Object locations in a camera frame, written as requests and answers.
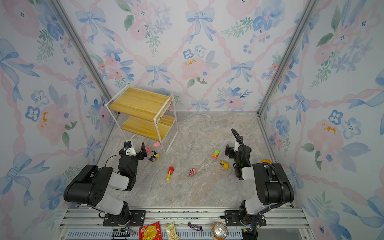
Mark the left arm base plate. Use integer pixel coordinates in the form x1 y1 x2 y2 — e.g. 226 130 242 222
103 210 147 227

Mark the silver drink can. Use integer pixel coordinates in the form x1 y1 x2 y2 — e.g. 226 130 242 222
212 222 229 240

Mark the white frame wooden two-tier shelf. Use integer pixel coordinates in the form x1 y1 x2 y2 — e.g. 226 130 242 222
106 84 179 154

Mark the purple wrapped candy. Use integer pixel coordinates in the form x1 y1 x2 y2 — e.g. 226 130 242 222
188 222 203 232

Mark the pink pig toy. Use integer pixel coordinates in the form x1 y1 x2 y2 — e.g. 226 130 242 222
153 142 161 148

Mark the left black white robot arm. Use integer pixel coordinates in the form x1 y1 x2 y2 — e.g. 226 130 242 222
64 141 148 228

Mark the red yellow toy excavator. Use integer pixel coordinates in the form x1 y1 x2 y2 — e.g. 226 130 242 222
166 167 175 182

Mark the green snack packet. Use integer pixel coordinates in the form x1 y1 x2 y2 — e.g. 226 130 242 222
165 222 180 240

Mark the pink toy car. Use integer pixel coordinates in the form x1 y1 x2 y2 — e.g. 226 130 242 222
189 168 196 177

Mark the green orange toy truck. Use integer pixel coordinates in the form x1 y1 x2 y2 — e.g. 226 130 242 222
212 150 220 159

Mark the pink bear donut toy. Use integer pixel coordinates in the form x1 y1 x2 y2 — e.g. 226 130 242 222
145 146 151 154

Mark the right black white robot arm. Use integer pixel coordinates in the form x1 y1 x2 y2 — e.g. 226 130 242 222
221 143 295 228

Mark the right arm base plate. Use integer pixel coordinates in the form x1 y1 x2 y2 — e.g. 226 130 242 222
220 210 267 228

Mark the right black corrugated cable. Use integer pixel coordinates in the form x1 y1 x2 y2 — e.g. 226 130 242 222
230 128 286 208

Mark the black yellow shark toy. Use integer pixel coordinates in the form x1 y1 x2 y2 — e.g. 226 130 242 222
149 151 160 162

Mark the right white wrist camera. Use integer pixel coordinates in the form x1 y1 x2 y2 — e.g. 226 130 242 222
234 142 240 152

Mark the yellow figure toy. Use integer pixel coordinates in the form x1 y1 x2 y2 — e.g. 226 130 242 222
220 161 229 171

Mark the orange lid plastic cup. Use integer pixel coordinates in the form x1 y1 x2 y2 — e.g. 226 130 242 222
260 159 273 164

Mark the red snack packet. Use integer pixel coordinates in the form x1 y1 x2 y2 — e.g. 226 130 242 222
139 222 163 240

